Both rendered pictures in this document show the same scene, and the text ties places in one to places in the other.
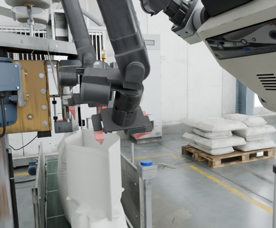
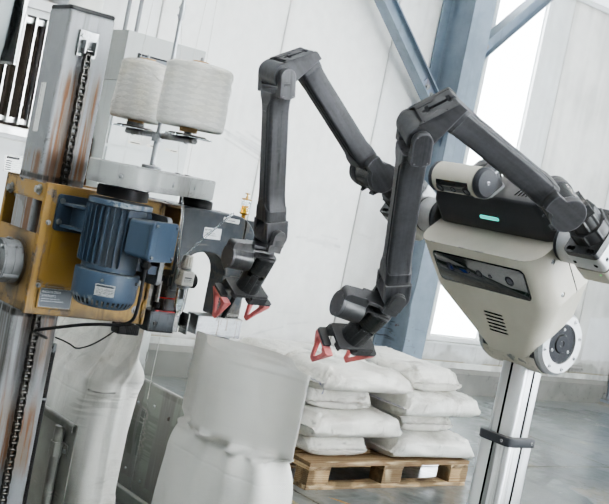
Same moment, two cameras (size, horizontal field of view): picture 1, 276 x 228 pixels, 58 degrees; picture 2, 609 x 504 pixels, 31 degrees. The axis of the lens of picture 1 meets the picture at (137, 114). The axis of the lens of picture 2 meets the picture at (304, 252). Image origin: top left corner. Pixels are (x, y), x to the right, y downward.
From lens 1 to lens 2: 1.91 m
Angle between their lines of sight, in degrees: 19
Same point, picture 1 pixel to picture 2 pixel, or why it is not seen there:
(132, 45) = (402, 282)
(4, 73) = (166, 238)
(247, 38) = (483, 272)
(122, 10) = (406, 256)
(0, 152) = (45, 348)
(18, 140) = not seen: outside the picture
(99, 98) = (353, 317)
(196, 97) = not seen: hidden behind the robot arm
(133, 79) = (395, 308)
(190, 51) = not seen: hidden behind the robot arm
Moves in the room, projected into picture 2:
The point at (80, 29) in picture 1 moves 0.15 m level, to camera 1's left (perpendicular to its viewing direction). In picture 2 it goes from (278, 198) to (217, 186)
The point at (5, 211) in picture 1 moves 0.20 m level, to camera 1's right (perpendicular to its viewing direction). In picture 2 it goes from (22, 457) to (102, 466)
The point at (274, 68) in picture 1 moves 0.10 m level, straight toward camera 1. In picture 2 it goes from (504, 310) to (504, 313)
